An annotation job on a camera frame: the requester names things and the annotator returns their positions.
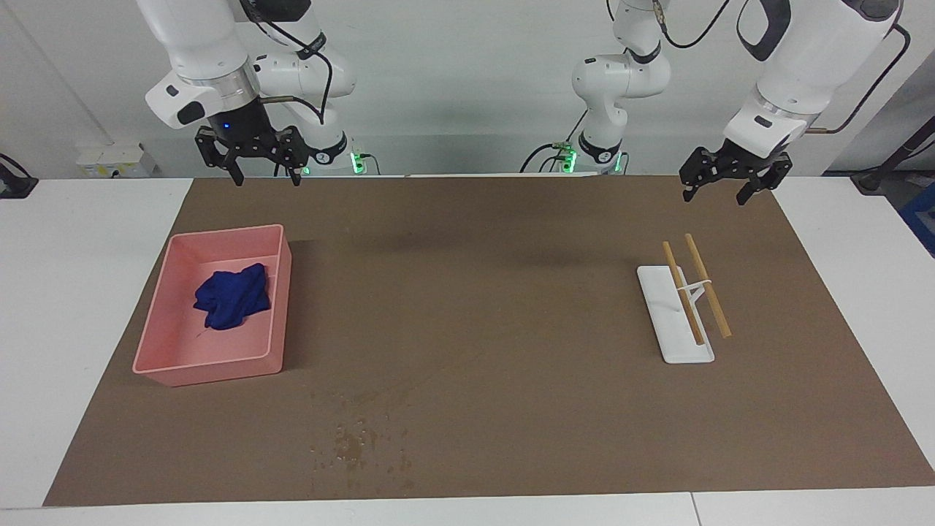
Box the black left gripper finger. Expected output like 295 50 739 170
679 148 714 204
736 164 794 207

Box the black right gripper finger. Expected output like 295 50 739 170
194 126 246 188
272 125 310 188

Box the black base power cable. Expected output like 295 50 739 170
519 110 589 175

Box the short wooden rack rod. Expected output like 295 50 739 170
661 241 706 347

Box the white wall socket box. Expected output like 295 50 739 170
76 142 156 179

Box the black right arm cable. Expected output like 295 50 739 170
241 0 335 126

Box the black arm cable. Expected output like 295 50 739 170
606 0 913 135
241 0 335 126

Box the brown table mat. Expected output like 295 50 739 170
42 174 935 507

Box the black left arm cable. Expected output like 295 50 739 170
606 0 913 135

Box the white towel rack base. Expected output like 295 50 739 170
636 264 716 365

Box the pink plastic bin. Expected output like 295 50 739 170
132 224 293 387

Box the black clamp on table edge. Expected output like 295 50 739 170
0 153 39 199

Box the blue towel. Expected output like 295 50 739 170
193 262 272 332

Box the blue crate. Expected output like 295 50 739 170
899 183 935 259

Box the long wooden rack rod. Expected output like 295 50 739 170
684 233 733 339

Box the black stand with pole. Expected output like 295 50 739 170
823 115 935 196

